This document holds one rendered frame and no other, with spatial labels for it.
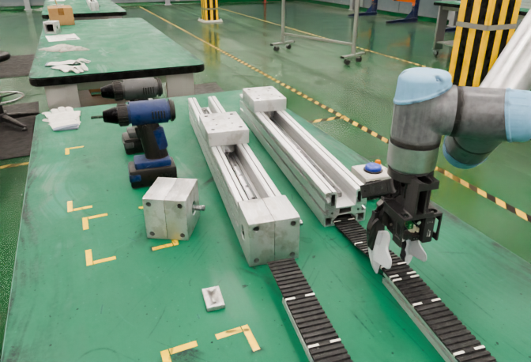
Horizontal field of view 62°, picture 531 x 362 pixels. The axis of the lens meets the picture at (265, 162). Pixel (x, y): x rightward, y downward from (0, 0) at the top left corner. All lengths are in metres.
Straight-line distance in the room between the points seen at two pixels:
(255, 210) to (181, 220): 0.16
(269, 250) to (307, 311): 0.17
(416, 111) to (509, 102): 0.12
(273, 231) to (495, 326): 0.39
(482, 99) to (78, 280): 0.74
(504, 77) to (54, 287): 0.87
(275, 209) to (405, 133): 0.31
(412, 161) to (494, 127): 0.12
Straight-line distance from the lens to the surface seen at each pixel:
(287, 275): 0.79
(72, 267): 0.94
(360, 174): 1.10
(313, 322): 0.71
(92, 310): 0.83
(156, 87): 1.35
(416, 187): 0.71
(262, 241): 0.84
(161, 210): 0.93
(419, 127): 0.68
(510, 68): 0.87
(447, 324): 0.76
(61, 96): 2.64
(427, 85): 0.66
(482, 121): 0.69
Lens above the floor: 1.31
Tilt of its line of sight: 24 degrees down
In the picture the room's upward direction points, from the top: straight up
